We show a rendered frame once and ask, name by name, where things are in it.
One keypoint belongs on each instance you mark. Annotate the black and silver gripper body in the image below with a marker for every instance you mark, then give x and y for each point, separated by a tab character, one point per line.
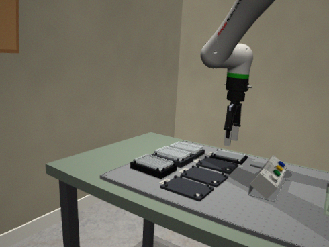
235	98

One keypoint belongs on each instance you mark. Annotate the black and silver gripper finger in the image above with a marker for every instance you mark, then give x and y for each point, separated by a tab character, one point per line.
229	123
236	124

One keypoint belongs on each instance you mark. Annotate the white button panel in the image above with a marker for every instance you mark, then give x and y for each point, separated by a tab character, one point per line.
268	183

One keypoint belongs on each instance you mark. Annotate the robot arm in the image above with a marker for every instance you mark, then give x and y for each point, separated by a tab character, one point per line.
223	49

